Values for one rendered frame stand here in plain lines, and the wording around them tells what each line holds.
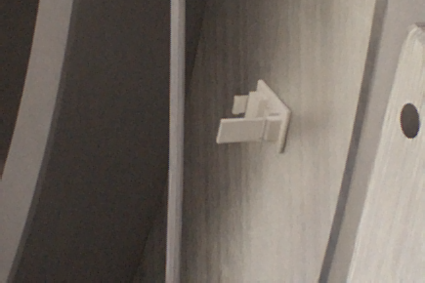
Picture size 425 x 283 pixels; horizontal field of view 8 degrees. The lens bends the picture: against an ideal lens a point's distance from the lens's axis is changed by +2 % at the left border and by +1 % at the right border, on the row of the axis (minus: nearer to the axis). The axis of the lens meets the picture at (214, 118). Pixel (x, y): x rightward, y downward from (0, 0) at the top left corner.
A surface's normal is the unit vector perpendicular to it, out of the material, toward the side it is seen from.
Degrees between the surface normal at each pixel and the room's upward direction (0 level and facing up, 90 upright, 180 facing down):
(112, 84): 117
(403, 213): 90
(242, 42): 90
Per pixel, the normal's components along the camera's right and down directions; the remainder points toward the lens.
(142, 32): 0.41, 0.50
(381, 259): -0.89, 0.06
